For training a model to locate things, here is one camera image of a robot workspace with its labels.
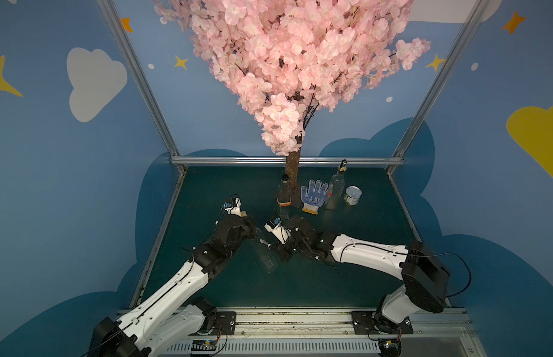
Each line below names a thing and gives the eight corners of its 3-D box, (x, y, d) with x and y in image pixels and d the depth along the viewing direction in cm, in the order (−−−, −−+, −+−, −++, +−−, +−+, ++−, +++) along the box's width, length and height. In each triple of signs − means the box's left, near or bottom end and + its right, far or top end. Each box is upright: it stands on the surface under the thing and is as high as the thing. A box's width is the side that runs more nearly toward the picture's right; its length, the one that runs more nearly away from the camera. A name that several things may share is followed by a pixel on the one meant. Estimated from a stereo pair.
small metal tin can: (345, 205, 108) (347, 199, 104) (341, 192, 114) (344, 185, 110) (361, 205, 108) (364, 199, 104) (357, 192, 114) (360, 185, 110)
